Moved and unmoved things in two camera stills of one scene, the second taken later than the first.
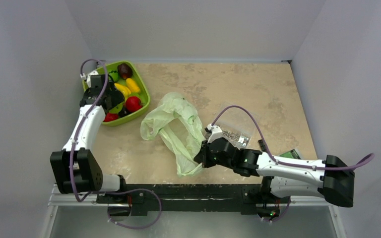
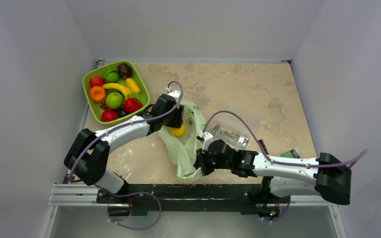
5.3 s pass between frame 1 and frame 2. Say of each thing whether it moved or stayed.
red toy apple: stayed
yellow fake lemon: stayed
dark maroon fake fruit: stayed
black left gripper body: moved
